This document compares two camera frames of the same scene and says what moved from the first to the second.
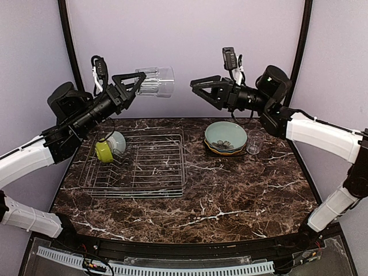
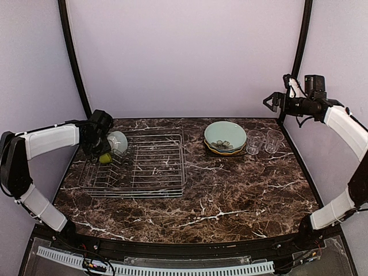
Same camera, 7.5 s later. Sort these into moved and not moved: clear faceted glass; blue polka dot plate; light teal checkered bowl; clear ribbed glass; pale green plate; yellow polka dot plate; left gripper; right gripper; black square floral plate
Moved: clear faceted glass; left gripper; right gripper
Not moved: light teal checkered bowl; clear ribbed glass; pale green plate; blue polka dot plate; black square floral plate; yellow polka dot plate
